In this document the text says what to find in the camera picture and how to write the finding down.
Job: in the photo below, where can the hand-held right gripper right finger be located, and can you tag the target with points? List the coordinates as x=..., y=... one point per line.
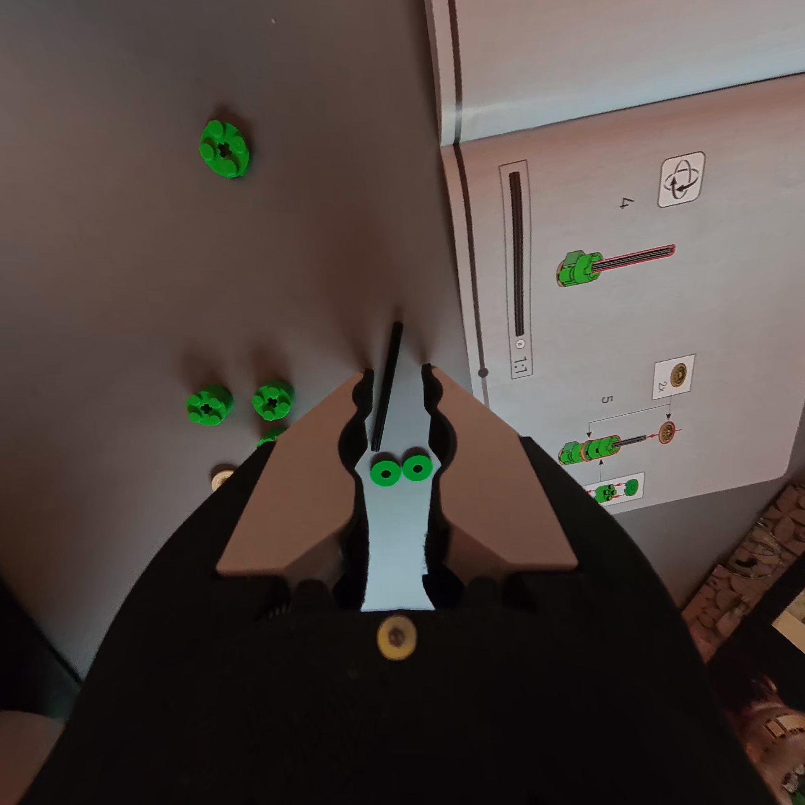
x=497, y=490

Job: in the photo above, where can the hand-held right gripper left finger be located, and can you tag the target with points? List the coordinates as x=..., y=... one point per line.
x=295, y=490

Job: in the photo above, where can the black axle rod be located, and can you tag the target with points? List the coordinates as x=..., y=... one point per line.
x=387, y=390

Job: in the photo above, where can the green round brick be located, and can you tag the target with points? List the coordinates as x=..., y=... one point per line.
x=272, y=435
x=272, y=400
x=224, y=149
x=209, y=405

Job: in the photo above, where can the tan round plate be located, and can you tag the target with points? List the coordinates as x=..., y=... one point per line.
x=221, y=479

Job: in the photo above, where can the green flat round tile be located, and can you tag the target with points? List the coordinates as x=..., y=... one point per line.
x=385, y=473
x=416, y=467

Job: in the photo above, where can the open instruction booklet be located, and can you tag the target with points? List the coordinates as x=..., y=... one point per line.
x=629, y=63

